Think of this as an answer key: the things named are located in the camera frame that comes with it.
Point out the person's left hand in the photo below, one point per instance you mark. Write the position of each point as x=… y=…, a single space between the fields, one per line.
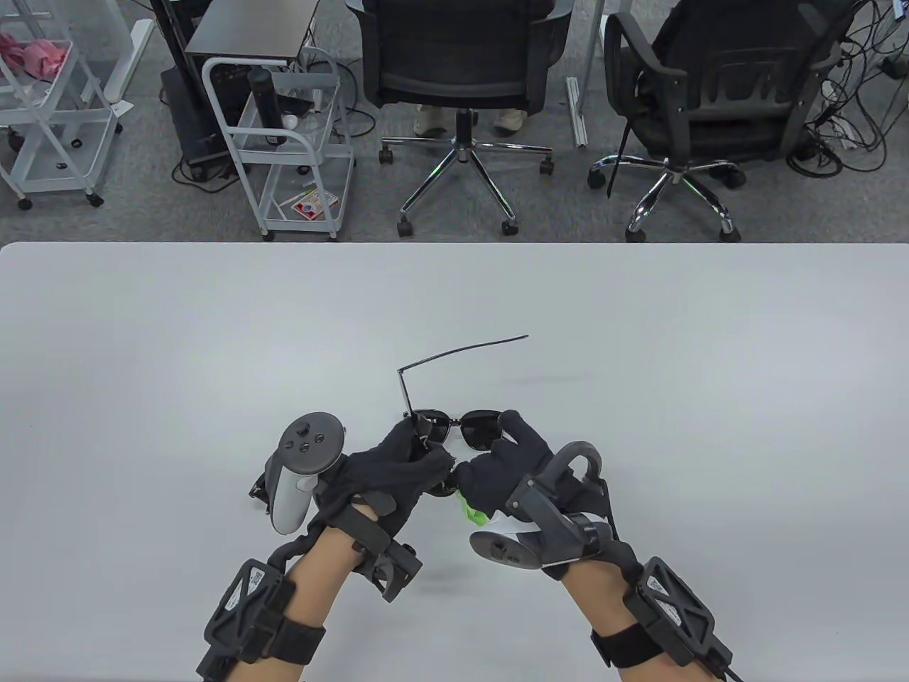
x=383 y=476

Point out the person's right hand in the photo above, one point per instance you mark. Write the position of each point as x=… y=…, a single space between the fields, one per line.
x=504 y=472

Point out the thin metal frame sunglasses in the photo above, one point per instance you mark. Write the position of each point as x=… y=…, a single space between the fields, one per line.
x=479 y=432

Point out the green cleaning cloth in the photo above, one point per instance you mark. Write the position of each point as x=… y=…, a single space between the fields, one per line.
x=469 y=511

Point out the black browline sunglasses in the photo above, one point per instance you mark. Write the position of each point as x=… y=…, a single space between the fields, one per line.
x=405 y=394

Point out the black thick frame sunglasses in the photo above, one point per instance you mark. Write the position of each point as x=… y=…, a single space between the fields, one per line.
x=257 y=490

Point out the person's right forearm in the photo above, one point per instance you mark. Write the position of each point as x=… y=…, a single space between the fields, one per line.
x=596 y=597

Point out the person's left forearm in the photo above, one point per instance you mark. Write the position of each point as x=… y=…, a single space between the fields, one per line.
x=319 y=575

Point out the grey right hand controller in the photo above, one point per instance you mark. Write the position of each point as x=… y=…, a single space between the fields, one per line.
x=540 y=526

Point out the grey hand controller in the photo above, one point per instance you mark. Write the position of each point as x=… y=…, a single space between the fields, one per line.
x=540 y=526
x=309 y=440

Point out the grey left hand controller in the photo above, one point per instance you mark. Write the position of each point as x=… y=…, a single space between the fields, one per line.
x=309 y=440

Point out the black left wrist sensor box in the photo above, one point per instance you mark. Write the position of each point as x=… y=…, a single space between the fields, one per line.
x=241 y=604

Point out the black wrist sensor box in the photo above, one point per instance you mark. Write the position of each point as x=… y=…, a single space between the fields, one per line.
x=671 y=604
x=241 y=604

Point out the black right wrist sensor box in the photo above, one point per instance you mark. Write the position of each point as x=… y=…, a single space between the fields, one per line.
x=671 y=604

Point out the red and white card packet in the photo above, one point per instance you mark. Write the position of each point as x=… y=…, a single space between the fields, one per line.
x=312 y=206

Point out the white desk leg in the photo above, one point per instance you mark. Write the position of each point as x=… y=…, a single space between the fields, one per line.
x=577 y=114

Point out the black handheld device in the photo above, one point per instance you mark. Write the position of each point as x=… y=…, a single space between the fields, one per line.
x=295 y=105

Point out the black cylindrical bottle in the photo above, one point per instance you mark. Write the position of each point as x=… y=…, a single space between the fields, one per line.
x=266 y=106

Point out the black computer tower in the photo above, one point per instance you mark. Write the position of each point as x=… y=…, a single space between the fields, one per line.
x=188 y=121

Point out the black mesh-back office chair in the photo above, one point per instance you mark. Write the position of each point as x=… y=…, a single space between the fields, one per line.
x=454 y=42

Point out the dark brown small table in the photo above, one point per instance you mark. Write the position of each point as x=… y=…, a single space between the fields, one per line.
x=248 y=28

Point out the black ribbed-back office chair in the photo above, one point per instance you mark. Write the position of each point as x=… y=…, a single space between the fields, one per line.
x=710 y=42

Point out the white power strip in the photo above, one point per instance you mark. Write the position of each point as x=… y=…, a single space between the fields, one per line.
x=845 y=135

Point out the white desk foot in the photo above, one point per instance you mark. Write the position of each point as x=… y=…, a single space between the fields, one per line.
x=128 y=64

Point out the pink cloth bundle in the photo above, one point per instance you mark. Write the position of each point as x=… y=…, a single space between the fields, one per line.
x=35 y=57

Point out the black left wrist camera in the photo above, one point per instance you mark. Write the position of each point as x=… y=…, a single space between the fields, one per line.
x=394 y=568

